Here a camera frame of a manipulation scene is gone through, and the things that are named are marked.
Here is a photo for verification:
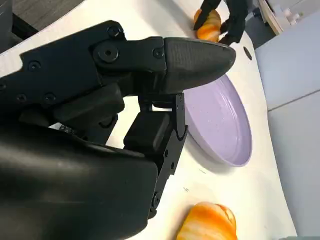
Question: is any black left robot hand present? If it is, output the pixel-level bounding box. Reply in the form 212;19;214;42
192;0;248;45

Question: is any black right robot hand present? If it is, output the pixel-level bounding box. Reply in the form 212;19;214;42
0;20;237;240

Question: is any orange and white toy bread roll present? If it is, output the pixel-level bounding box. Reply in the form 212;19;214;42
193;8;223;42
174;201;238;240

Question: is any light wooden desk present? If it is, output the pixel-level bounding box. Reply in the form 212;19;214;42
258;0;320;36

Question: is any lilac plate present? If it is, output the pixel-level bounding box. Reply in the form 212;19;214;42
183;73;253;168

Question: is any grey partition panel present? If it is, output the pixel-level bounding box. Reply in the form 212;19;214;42
254;21;320;240

